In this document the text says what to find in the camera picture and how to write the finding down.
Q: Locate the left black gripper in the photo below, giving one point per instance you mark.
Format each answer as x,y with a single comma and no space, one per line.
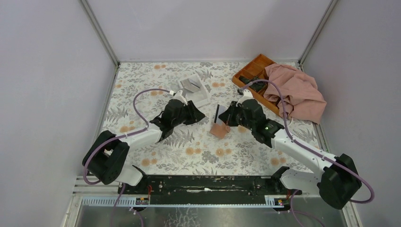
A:
194,115

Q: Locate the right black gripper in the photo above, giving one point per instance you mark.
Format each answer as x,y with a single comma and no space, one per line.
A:
227,117

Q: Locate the tan leather card holder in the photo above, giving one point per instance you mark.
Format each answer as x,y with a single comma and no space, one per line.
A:
219,130

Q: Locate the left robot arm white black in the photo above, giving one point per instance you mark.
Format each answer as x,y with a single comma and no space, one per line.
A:
106,158

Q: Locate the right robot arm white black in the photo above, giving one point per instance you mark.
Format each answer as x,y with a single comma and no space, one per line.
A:
334,178

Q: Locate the white plastic card box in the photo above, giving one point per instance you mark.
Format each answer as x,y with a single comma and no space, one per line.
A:
199,98

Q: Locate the silver cards in box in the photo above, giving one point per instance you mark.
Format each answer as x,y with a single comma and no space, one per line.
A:
190,85

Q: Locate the floral table mat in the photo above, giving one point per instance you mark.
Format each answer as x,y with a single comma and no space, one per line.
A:
140,93

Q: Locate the dark green items in tray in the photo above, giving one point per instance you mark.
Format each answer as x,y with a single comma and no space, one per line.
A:
256,86

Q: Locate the orange wooden tray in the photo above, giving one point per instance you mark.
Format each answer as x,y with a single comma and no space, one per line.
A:
256,70

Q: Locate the pink cloth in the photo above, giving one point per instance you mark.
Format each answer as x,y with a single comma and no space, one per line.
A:
300,96

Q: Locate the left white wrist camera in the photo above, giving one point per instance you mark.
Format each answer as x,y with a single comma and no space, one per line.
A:
180,96

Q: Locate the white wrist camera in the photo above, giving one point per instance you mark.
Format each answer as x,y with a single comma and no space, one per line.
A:
247,95
180,96

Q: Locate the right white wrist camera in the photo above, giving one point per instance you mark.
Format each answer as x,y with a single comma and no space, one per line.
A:
247,95

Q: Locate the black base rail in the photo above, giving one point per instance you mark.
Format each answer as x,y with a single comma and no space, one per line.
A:
209,190

